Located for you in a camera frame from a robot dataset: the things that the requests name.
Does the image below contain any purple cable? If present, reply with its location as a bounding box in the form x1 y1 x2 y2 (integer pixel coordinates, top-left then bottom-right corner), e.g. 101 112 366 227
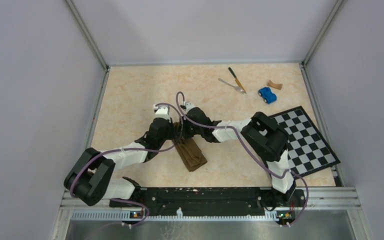
69 102 185 229
175 91 310 227

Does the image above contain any black-handled knife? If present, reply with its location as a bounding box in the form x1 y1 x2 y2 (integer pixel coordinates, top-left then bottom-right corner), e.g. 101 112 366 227
228 67 247 94

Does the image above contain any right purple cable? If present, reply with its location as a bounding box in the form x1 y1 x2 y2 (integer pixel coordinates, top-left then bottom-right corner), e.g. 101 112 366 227
175 91 310 227

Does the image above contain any blue toy car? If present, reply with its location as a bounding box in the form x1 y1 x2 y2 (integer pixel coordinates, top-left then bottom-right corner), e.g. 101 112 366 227
258 87 277 104

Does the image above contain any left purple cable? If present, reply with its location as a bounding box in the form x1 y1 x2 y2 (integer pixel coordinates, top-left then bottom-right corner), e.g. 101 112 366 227
69 102 185 229

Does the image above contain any black white checkerboard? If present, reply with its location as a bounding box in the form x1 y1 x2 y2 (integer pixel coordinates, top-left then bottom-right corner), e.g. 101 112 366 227
269 106 340 177

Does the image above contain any brown cloth napkin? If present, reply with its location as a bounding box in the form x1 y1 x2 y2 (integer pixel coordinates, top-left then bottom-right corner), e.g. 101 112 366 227
172 122 208 172

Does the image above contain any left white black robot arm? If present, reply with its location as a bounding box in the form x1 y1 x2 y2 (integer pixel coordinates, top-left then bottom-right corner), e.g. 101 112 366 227
63 103 175 206

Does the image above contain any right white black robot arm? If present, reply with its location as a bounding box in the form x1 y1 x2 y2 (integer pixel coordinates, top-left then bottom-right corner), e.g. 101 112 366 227
180 101 296 206

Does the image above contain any small brown wooden piece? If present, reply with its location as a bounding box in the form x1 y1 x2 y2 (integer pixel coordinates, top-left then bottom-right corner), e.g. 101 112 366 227
266 79 283 90

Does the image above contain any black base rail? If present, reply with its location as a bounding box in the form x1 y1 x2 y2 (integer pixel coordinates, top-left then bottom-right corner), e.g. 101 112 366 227
109 187 307 218

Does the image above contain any aluminium frame rail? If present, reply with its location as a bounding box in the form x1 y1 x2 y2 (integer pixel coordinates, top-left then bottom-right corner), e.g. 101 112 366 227
307 186 361 210

